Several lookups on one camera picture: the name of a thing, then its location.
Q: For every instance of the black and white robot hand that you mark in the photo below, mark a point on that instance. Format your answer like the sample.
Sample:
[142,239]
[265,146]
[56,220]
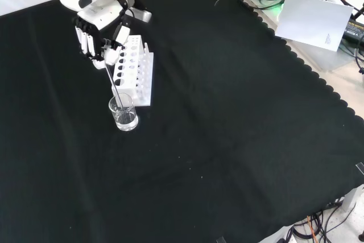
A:
[99,16]

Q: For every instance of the clear glass rod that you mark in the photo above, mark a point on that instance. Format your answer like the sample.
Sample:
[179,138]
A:
[113,83]

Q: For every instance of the white test tube rack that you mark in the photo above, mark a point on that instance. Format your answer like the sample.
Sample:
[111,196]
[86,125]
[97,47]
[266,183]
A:
[133,66]

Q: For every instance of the clear glass beaker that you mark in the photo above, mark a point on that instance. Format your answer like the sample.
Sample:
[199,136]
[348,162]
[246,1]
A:
[125,120]

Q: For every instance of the black bench cloth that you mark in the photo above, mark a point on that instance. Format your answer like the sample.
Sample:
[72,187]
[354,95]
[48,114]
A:
[199,126]

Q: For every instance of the black power adapter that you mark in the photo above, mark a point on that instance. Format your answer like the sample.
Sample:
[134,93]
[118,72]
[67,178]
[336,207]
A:
[354,31]

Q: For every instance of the clear cloth clip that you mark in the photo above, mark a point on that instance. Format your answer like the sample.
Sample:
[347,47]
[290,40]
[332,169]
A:
[360,168]

